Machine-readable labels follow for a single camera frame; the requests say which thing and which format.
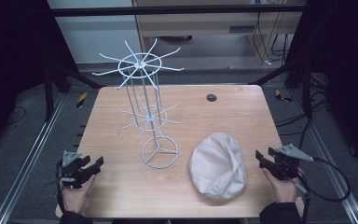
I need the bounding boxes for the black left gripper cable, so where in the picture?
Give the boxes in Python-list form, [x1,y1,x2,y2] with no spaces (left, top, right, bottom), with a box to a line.
[54,161,66,216]

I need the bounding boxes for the person's left hand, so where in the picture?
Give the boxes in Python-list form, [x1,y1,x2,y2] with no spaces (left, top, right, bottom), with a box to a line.
[59,174,98,215]

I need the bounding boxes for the white cabinet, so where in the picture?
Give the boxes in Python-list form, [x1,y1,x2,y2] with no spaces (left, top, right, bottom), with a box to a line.
[47,0,143,65]

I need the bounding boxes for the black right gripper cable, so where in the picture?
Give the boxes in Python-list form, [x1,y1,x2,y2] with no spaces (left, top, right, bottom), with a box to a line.
[294,157,352,203]

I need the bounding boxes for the wooden desk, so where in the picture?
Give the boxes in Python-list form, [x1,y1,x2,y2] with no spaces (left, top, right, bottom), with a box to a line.
[132,0,306,64]

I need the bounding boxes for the beige cloth hat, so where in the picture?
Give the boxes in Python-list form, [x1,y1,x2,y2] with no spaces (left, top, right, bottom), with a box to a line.
[188,132,248,201]

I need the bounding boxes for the white wire hook rack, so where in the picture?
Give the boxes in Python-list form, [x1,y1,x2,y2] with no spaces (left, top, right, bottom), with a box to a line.
[91,37,186,170]

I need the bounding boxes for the black horizontal frame bar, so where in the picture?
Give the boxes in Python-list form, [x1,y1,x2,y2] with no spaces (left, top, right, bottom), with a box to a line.
[48,4,308,18]

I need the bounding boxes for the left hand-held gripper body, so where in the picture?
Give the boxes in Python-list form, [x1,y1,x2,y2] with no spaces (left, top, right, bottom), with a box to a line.
[57,150,90,189]

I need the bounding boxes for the thin black floor cable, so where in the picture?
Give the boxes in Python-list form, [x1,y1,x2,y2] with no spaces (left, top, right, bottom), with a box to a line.
[5,105,28,126]

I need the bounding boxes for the aluminium floor rail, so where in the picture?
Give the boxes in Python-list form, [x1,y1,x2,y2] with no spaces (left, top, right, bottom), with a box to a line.
[288,89,358,224]
[0,92,67,224]

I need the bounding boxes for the black floor cables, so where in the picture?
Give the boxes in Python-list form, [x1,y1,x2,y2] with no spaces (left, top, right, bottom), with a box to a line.
[274,74,335,138]

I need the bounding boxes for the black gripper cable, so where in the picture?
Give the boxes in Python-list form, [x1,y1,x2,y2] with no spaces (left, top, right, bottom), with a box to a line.
[54,161,66,216]
[294,157,352,203]

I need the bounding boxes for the black diagonal frame brace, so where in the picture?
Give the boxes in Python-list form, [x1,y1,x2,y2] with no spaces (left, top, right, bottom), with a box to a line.
[248,58,306,87]
[53,63,107,91]

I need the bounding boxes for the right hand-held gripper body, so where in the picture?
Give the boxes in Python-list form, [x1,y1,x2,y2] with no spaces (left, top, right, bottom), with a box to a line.
[270,143,314,181]

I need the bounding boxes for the person's right hand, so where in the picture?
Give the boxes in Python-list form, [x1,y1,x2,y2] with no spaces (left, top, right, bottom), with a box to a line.
[262,167,306,204]

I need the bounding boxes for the black yellow striped tape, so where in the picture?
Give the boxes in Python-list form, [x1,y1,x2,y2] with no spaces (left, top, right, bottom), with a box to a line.
[76,91,89,109]
[274,89,294,104]

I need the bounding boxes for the black hanging desk cables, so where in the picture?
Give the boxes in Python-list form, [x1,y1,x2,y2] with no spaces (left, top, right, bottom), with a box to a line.
[251,11,294,66]

